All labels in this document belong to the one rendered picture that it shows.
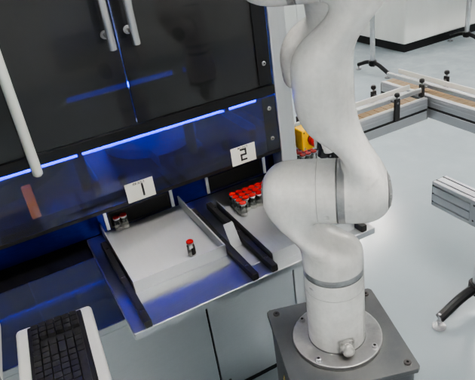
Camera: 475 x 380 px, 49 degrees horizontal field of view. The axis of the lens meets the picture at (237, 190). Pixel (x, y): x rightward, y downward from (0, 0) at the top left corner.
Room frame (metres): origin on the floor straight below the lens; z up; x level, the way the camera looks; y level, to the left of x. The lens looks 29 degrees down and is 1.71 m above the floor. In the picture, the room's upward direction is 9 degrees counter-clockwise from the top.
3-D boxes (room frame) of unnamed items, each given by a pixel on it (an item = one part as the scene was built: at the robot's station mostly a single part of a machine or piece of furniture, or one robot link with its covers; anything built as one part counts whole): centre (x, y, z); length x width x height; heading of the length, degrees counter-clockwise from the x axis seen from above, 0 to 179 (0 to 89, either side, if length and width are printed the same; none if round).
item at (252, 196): (1.40, -0.07, 0.90); 0.18 x 0.02 x 0.05; 113
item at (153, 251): (1.27, 0.24, 0.90); 0.34 x 0.26 x 0.04; 24
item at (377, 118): (1.86, -0.46, 0.92); 0.69 x 0.16 x 0.16; 114
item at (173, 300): (1.27, 0.06, 0.87); 0.70 x 0.48 x 0.02; 114
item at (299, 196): (0.84, -0.13, 1.16); 0.19 x 0.12 x 0.24; 75
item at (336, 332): (0.83, -0.17, 0.95); 0.19 x 0.19 x 0.18
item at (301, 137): (1.61, -0.25, 1.00); 0.08 x 0.07 x 0.07; 24
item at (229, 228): (1.17, 0.01, 0.91); 0.14 x 0.03 x 0.06; 24
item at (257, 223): (1.30, -0.12, 0.90); 0.34 x 0.26 x 0.04; 23
